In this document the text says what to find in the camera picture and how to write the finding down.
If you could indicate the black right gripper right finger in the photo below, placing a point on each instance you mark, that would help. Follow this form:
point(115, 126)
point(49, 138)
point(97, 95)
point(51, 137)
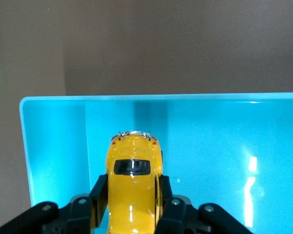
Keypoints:
point(175, 217)

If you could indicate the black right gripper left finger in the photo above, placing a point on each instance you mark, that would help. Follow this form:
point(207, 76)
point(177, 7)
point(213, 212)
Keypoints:
point(78, 214)

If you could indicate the yellow beetle toy car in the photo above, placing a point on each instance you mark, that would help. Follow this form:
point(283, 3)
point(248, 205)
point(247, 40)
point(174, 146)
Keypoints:
point(134, 195)

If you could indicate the turquoise plastic bin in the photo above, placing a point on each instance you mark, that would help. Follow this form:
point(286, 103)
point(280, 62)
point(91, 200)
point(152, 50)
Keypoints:
point(210, 146)

